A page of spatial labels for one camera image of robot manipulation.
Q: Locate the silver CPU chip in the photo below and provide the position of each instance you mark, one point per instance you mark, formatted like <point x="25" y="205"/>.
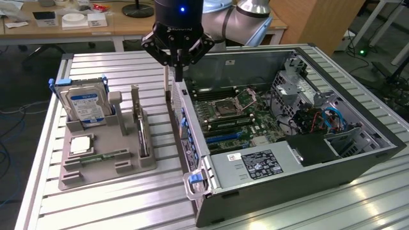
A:
<point x="80" y="145"/>

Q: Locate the power strip with green light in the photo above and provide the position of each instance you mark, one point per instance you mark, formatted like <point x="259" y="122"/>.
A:
<point x="361" y="51"/>

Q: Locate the grey cup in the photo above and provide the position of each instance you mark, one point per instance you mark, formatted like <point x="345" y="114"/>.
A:
<point x="46" y="3"/>

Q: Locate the white box with round bowl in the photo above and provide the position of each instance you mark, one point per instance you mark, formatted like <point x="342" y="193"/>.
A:
<point x="74" y="21"/>

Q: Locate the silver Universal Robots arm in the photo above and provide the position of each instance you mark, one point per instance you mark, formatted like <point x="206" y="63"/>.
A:
<point x="242" y="14"/>

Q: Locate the blue expansion slot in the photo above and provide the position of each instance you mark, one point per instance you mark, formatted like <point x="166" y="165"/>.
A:
<point x="224" y="138"/>

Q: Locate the black plastic shroud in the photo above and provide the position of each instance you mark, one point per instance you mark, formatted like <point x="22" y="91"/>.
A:
<point x="313" y="148"/>

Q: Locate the red package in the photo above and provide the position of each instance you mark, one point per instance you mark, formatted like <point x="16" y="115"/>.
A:
<point x="98" y="7"/>

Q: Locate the white box with black lid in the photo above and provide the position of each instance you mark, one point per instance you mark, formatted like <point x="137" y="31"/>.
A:
<point x="45" y="19"/>

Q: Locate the white desk frame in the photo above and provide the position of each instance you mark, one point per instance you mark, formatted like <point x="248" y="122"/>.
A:
<point x="399" y="56"/>

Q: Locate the CPU socket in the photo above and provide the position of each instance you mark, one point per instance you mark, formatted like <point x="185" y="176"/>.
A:
<point x="225" y="107"/>

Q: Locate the green RAM stick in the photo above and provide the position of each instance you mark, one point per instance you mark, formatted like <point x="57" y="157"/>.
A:
<point x="98" y="158"/>

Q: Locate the black installed RAM stick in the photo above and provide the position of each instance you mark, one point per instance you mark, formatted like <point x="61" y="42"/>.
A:
<point x="229" y="122"/>

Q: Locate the open black PC case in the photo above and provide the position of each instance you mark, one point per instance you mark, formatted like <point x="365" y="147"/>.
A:
<point x="287" y="191"/>

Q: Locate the black office chair base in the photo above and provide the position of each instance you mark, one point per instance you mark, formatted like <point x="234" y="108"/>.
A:
<point x="42" y="50"/>

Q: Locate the plain white labelled box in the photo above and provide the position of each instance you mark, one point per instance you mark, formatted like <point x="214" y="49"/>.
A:
<point x="96" y="20"/>

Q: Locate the hard disk with blue caddy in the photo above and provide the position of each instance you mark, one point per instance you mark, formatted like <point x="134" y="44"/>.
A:
<point x="84" y="105"/>

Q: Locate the white socket box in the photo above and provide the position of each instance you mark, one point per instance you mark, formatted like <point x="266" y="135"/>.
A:
<point x="345" y="43"/>

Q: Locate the grey parts rack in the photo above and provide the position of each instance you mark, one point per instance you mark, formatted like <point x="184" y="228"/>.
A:
<point x="105" y="167"/>

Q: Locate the graphics card with silver bracket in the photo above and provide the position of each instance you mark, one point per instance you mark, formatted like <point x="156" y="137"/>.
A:
<point x="141" y="134"/>

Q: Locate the open metal socket cover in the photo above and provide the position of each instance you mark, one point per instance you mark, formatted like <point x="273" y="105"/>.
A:
<point x="246" y="98"/>

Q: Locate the green motherboard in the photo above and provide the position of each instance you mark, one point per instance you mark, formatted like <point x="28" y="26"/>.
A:
<point x="255" y="124"/>

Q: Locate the black round lamp base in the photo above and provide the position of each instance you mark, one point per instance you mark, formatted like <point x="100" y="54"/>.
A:
<point x="137" y="12"/>

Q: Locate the angled grey drive bracket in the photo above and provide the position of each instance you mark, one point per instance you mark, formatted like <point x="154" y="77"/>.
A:
<point x="345" y="141"/>

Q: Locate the small paper slip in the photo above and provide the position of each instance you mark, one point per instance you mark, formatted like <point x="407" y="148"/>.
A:
<point x="16" y="24"/>

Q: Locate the wooden desk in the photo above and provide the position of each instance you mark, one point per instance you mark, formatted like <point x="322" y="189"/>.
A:
<point x="48" y="31"/>

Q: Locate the grey power supply unit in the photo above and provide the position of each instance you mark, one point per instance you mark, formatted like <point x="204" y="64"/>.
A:
<point x="255" y="163"/>

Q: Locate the grey metal disk bay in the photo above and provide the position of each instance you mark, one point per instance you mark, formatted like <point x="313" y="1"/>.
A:
<point x="293" y="81"/>

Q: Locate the wooden cabinet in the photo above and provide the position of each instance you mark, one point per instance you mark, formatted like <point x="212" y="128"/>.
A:
<point x="325" y="24"/>

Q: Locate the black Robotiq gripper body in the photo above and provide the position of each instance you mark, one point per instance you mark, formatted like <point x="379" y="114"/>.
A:
<point x="178" y="21"/>

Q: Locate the silver chipset heatsink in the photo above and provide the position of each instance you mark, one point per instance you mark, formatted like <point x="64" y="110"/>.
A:
<point x="259" y="141"/>

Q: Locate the black stand base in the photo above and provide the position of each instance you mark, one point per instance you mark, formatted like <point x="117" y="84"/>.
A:
<point x="379" y="68"/>

